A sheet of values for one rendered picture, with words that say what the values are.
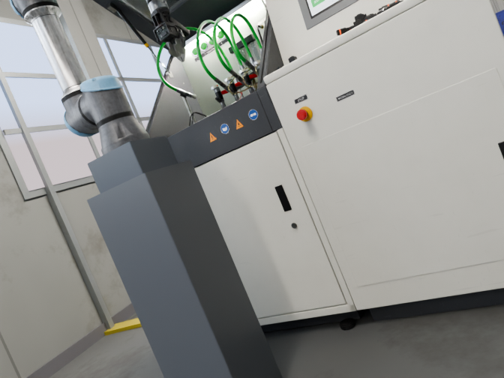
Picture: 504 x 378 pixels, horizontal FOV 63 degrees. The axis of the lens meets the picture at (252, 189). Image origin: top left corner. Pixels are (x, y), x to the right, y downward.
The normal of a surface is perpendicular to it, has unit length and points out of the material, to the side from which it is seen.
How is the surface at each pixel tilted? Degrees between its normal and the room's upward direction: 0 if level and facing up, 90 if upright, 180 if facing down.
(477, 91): 90
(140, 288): 90
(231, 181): 90
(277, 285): 90
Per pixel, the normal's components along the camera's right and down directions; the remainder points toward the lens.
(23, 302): 0.84, -0.33
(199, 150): -0.48, 0.25
